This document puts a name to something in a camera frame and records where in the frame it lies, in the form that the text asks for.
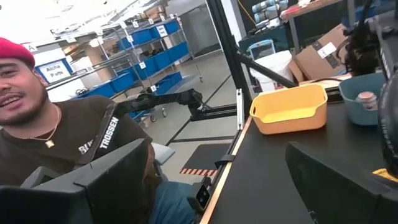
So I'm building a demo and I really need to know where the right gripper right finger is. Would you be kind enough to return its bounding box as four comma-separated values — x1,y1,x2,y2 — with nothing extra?
285,141,398,224

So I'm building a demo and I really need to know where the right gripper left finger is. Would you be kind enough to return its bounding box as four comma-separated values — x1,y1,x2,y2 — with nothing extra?
0,138,149,224

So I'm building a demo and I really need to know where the small cork-topped saffron jar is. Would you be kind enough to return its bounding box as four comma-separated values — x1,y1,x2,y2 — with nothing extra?
356,91,379,111

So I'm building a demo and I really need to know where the grey seat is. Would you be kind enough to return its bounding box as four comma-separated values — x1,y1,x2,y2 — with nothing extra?
152,142,175,166

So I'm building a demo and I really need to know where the person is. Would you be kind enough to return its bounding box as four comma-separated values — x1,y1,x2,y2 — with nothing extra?
0,37,200,224

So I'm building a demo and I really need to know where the blue plastic bin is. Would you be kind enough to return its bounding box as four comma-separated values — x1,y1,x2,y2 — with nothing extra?
338,72,388,126

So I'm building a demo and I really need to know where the yellow plastic bin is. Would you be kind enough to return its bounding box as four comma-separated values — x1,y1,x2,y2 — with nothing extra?
249,83,329,136

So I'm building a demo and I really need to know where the blue storage bin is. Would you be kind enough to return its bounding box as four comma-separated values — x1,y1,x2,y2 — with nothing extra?
133,55,171,80
163,20,182,35
154,71,184,95
130,29,154,46
167,42,190,63
110,72,136,93
73,82,116,99

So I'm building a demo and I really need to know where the black mat orange striped edge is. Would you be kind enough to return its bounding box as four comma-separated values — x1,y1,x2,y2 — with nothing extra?
180,142,231,178

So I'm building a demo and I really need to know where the light wooden table board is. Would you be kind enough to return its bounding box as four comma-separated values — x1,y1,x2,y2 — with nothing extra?
198,115,253,224

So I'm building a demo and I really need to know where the black table edge clamp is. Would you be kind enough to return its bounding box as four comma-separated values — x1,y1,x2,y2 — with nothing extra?
214,154,234,169

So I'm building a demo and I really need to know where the white Aloha Parts sign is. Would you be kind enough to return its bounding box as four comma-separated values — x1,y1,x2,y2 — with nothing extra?
35,57,74,85

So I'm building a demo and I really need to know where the metal shelf rack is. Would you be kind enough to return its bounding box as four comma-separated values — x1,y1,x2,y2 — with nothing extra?
34,12,205,122

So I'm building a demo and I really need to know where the large cardboard box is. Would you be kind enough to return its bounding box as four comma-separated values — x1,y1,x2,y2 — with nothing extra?
289,23,349,83

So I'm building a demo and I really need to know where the white plastic container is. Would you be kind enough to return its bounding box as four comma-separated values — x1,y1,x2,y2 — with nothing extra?
250,49,295,93

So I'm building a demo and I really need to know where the wooden workbench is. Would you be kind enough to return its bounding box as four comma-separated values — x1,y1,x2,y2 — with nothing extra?
279,0,354,54

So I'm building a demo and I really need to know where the black table-level camera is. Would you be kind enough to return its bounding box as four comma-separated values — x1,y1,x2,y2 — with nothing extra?
186,175,215,212

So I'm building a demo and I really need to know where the silver metal bracket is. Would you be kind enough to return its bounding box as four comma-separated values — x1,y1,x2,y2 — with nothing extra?
236,88,244,131

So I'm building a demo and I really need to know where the black aluminium rig frame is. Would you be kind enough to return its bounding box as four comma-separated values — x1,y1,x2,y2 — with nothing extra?
164,0,299,146

